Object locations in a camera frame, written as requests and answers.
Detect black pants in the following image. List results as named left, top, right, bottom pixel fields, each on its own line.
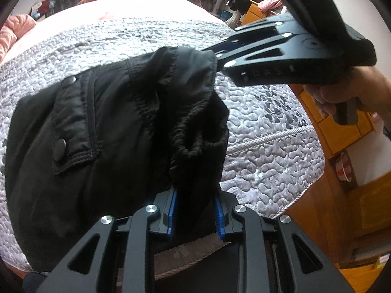
left=4, top=47, right=229, bottom=272

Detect person's right hand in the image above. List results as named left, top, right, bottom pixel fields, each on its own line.
left=304, top=66, right=390, bottom=122

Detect pink clothes pile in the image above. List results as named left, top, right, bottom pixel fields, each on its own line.
left=258, top=0, right=283, bottom=13

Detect grey patterned quilted mattress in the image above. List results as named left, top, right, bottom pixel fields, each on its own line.
left=1, top=18, right=324, bottom=271

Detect orange wooden cabinet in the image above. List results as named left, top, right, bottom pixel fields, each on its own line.
left=239, top=0, right=378, bottom=159

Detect red and white bowl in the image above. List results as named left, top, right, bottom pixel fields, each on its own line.
left=335, top=153, right=353, bottom=183

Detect red items on nightstand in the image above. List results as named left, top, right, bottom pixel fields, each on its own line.
left=29, top=0, right=56, bottom=21

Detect pink blanket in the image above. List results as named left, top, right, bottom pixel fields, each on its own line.
left=0, top=14, right=36, bottom=62

